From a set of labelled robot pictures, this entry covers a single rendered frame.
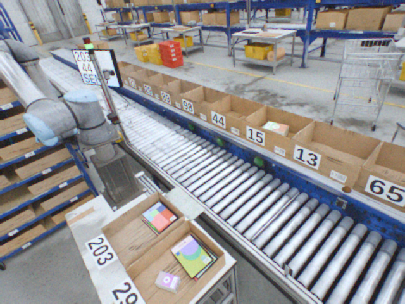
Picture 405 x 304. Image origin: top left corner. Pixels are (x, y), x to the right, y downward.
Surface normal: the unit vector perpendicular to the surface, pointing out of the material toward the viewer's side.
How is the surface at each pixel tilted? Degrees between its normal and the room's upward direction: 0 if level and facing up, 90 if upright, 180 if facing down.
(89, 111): 91
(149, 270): 1
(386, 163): 90
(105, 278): 0
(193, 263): 0
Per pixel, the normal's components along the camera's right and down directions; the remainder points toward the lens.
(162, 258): -0.12, -0.81
